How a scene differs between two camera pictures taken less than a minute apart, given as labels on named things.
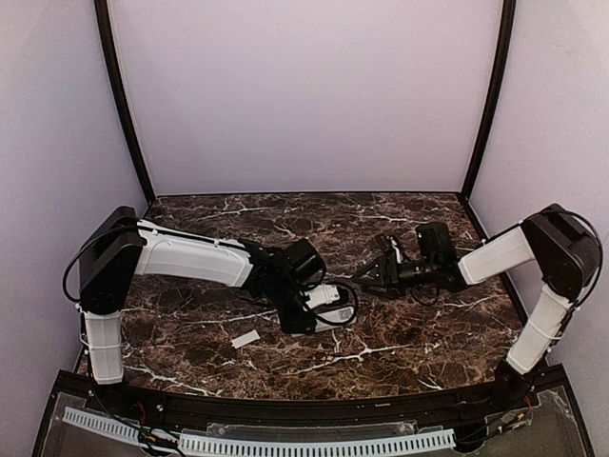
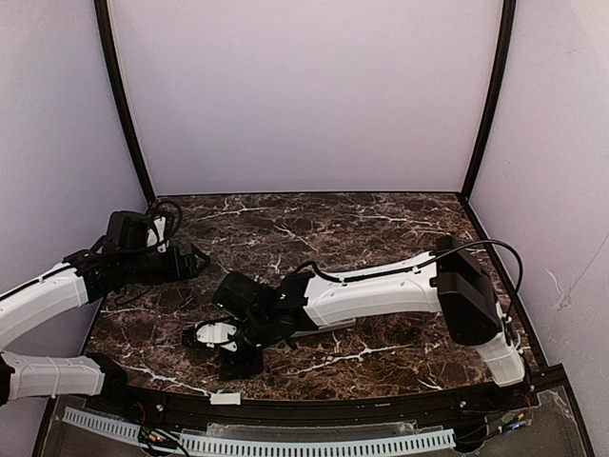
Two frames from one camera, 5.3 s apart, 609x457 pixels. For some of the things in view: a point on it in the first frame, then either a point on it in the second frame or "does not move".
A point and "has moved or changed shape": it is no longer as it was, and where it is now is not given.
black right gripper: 391,272 -> 238,347
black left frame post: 103,13 does not move
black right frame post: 508,18 does not move
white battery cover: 245,339 has moved or changed shape
